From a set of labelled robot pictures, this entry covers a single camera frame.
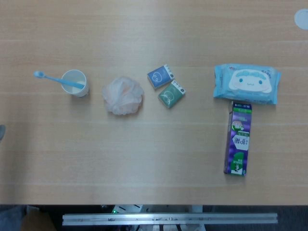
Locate blue toothbrush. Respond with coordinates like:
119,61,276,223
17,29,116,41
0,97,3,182
33,70,85,90

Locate white paper cup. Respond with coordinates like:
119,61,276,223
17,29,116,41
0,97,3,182
61,69,90,98

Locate pink mesh bath sponge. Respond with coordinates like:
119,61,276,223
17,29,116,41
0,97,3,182
101,76,145,116

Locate white round cable grommet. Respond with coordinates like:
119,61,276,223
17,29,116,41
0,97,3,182
294,8,308,30

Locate robot base electronics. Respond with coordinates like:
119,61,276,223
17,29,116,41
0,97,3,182
100,204,154,214

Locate purple toothpaste box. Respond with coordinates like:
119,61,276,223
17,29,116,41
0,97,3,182
223,101,253,177

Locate green tissue pack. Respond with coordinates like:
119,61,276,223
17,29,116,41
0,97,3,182
157,80,187,109

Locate blue tissue pack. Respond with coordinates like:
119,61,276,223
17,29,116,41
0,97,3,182
147,64,175,91

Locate aluminium rail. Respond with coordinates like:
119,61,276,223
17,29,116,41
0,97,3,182
62,212,279,227

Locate blue wet wipes pack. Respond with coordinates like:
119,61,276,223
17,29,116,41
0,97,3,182
213,63,282,105

